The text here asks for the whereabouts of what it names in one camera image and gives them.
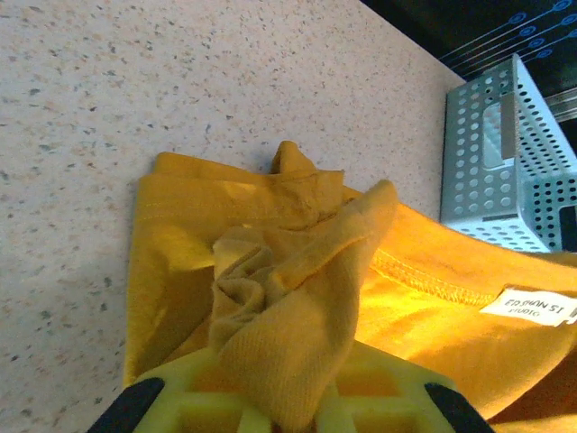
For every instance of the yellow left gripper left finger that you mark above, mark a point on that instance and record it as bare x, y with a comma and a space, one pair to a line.
189, 401

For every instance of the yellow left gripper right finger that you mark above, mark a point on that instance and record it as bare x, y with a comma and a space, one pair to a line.
396, 401

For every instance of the yellow t-shirt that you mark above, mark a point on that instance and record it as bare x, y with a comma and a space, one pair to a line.
428, 343

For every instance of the grey perforated plastic basket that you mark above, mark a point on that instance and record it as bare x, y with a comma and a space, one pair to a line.
487, 180

